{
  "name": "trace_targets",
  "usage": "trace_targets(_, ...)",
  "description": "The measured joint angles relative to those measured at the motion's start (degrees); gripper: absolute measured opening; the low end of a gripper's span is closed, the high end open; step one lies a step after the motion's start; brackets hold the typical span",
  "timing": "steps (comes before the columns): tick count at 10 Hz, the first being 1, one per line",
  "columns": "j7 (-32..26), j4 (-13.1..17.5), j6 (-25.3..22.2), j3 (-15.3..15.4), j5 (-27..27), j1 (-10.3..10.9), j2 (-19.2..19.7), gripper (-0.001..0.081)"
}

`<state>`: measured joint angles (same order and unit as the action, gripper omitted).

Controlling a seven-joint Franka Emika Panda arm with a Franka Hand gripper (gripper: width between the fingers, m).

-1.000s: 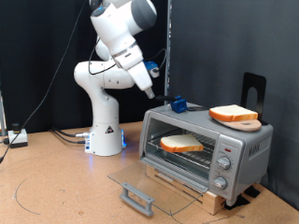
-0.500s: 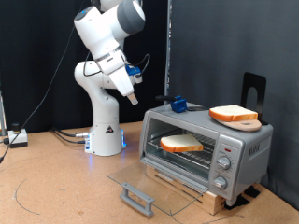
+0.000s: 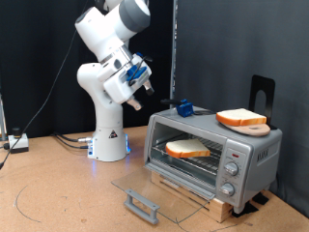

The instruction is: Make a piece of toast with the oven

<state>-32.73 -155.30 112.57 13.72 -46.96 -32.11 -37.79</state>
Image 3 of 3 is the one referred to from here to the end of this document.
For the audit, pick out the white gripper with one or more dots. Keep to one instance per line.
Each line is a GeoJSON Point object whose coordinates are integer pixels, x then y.
{"type": "Point", "coordinates": [117, 88]}

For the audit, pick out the white bread slice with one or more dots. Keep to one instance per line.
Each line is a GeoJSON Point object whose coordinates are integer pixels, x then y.
{"type": "Point", "coordinates": [186, 148]}
{"type": "Point", "coordinates": [239, 116]}

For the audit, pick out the silver oven knob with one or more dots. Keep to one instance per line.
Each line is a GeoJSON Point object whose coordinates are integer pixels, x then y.
{"type": "Point", "coordinates": [227, 189]}
{"type": "Point", "coordinates": [231, 168]}

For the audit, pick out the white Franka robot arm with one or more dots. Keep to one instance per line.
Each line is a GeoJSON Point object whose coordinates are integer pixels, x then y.
{"type": "Point", "coordinates": [106, 145]}

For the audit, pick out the silver toaster oven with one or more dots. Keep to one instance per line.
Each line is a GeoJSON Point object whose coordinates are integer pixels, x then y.
{"type": "Point", "coordinates": [244, 145]}

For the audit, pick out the grey metal pole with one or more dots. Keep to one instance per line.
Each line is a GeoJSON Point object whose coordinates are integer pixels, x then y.
{"type": "Point", "coordinates": [174, 48]}

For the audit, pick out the black metal bookend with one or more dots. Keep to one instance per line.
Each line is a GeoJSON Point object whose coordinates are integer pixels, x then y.
{"type": "Point", "coordinates": [257, 83]}

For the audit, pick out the round wooden plate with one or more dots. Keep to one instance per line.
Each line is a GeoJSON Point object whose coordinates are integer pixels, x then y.
{"type": "Point", "coordinates": [254, 130]}

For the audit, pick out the dark grey backdrop curtain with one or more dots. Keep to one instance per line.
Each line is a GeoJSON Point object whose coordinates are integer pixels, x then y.
{"type": "Point", "coordinates": [257, 38]}

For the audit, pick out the emergency stop button box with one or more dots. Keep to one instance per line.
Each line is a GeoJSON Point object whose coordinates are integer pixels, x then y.
{"type": "Point", "coordinates": [19, 143]}

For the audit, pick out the slatted wooden block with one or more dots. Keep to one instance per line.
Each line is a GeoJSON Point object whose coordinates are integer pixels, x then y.
{"type": "Point", "coordinates": [222, 211]}

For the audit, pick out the thin metal stand leg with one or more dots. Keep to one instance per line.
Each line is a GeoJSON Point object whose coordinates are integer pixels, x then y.
{"type": "Point", "coordinates": [2, 119]}

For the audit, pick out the black foam pad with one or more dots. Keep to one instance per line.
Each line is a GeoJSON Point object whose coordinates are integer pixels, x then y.
{"type": "Point", "coordinates": [261, 198]}
{"type": "Point", "coordinates": [244, 209]}

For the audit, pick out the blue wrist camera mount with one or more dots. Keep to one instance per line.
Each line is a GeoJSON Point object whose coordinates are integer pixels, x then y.
{"type": "Point", "coordinates": [135, 73]}

